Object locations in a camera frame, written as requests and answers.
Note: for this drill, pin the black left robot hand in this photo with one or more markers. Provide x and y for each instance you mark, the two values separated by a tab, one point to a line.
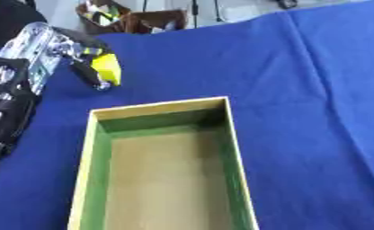
85	45

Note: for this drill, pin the yellow block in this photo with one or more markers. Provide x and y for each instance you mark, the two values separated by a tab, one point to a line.
108	67

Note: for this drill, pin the brown cardboard box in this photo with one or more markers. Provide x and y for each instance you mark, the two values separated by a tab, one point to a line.
156	21

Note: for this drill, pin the tan cardboard box green inside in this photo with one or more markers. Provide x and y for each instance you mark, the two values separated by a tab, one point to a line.
164	167

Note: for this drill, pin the black chair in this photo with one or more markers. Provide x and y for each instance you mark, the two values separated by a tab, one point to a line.
9	22

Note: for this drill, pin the black tripod leg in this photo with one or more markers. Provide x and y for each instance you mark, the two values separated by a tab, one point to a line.
194	12
217	10

